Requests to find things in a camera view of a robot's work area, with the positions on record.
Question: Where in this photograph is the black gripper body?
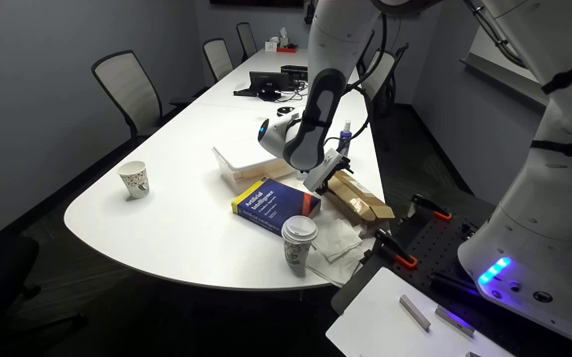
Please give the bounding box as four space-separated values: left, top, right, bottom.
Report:
324 149 356 177

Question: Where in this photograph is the brown taped cardboard box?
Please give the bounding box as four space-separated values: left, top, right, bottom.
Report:
324 169 398 225

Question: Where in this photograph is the white open flat box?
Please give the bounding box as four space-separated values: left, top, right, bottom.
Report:
211 139 298 197

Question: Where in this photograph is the small blue bottle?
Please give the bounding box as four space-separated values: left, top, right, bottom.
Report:
338 122 356 155

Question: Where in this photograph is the white paper napkin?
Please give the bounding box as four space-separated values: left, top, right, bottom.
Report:
312 215 366 264
304 237 378 288

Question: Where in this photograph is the blue book with orange stripe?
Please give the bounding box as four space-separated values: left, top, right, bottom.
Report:
231 177 324 237

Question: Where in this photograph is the coffee cup with white lid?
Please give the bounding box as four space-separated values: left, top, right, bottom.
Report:
281 215 320 280

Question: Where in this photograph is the black rectangular device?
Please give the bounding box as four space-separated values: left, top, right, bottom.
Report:
281 64 310 86

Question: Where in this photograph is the black conference phone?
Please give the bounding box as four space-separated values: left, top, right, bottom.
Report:
233 70 296 104

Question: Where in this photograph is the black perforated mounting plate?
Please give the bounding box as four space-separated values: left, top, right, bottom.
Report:
330 197 572 357

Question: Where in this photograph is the white board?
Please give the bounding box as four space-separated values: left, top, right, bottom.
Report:
324 266 517 357

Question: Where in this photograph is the grey mesh office chair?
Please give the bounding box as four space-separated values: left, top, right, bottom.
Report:
201 36 237 86
235 20 261 62
90 48 167 143

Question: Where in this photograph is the grey metal bar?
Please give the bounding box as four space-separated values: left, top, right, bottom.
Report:
434 304 477 340
398 294 434 334

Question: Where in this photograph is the patterned paper cup without lid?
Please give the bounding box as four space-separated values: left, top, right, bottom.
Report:
116 159 153 203

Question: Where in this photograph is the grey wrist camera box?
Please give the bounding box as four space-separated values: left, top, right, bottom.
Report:
302 157 342 197

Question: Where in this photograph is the black clamp with orange handle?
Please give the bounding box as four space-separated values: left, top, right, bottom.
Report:
372 227 422 272
408 193 455 223

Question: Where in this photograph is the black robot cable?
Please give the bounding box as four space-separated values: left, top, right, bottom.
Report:
322 9 390 149

